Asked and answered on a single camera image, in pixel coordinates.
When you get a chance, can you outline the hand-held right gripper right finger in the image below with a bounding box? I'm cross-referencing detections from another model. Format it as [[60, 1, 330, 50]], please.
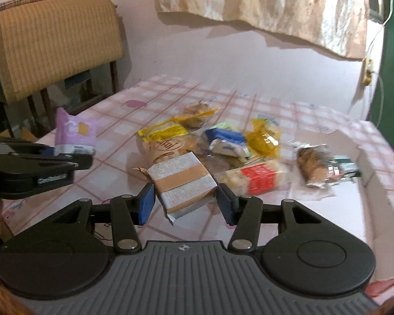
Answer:
[[217, 184, 322, 253]]

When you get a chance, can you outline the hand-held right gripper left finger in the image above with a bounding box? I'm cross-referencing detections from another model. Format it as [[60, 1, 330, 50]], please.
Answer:
[[48, 183, 156, 253]]

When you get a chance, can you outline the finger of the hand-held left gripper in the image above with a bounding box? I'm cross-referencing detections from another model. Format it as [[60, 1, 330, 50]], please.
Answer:
[[8, 153, 94, 172], [0, 134, 55, 157]]

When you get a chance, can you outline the purple snack packet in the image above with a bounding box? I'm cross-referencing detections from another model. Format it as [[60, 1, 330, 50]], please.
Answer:
[[54, 108, 97, 156]]

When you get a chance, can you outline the white brown-banded snack packet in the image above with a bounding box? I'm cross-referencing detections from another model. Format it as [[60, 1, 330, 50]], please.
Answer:
[[132, 150, 218, 226]]

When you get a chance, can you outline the blue white snack packet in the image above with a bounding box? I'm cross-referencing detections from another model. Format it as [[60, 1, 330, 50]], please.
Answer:
[[204, 125, 251, 159]]

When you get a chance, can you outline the yellow crinkled snack packet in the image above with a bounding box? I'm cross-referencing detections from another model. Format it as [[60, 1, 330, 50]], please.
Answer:
[[246, 116, 282, 158]]

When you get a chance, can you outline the red label cracker packet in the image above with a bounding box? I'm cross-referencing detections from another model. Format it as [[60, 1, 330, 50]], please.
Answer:
[[216, 158, 288, 197]]

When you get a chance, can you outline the pink plaid tablecloth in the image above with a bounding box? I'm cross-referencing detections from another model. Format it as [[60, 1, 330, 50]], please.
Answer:
[[2, 74, 394, 302]]

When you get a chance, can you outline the round biscuit packet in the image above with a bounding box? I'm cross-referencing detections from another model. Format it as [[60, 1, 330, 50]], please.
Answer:
[[144, 136, 198, 167]]

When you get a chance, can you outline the yellow strip snack packet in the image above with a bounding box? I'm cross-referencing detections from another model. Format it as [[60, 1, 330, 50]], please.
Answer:
[[137, 120, 190, 144]]

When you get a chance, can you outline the wooden chair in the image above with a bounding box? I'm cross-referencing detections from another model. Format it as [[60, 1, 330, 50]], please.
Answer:
[[0, 0, 127, 133]]

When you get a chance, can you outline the clear brown bread packet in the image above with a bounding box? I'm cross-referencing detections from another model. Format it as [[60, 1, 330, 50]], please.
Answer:
[[183, 101, 221, 129]]

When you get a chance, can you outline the clear packet with brown cake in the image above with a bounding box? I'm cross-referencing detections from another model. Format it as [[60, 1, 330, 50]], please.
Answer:
[[294, 142, 343, 188]]

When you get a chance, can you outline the woven tan chair cover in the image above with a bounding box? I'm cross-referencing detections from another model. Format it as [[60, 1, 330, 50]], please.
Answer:
[[0, 0, 125, 103]]

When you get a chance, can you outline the dark green snack packet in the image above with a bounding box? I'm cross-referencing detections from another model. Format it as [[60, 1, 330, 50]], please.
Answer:
[[331, 158, 362, 178]]

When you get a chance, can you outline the beige patterned curtain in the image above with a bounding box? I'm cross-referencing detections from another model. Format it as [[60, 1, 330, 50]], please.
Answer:
[[153, 0, 371, 61]]

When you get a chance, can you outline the yellowed wall power outlet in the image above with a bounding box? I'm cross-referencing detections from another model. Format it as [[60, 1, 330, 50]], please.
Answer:
[[362, 58, 374, 86]]

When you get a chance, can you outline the white power cable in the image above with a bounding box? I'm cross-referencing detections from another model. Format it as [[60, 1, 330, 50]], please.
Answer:
[[347, 0, 394, 113]]

